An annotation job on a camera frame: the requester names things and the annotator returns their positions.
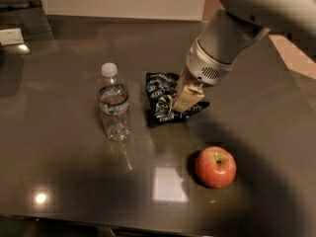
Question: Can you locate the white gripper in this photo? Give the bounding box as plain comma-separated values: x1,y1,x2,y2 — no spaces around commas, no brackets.
173,39,233,113

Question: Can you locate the blue chip bag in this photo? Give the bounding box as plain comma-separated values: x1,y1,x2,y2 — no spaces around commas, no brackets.
145,72,210,122

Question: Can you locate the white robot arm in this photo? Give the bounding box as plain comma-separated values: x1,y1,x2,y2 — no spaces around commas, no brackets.
173,0,316,113

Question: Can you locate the clear plastic water bottle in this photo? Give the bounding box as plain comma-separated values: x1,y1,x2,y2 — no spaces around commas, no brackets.
97,62,130,141

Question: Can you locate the red apple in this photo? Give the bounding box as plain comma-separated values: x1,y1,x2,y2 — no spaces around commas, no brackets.
196,146,237,189

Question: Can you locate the white card on counter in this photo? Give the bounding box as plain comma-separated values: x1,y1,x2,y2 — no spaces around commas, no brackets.
0,28,24,46

